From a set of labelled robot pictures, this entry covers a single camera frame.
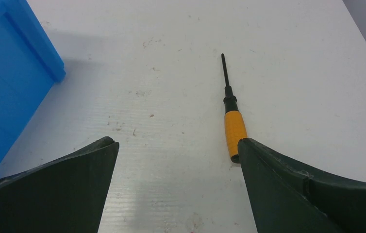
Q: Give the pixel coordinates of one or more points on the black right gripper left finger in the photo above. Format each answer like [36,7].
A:
[66,195]

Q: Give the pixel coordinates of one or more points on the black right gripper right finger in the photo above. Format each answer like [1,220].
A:
[288,196]

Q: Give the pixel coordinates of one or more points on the orange black screwdriver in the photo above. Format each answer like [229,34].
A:
[234,125]

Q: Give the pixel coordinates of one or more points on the blue plastic bin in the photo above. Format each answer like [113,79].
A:
[29,67]

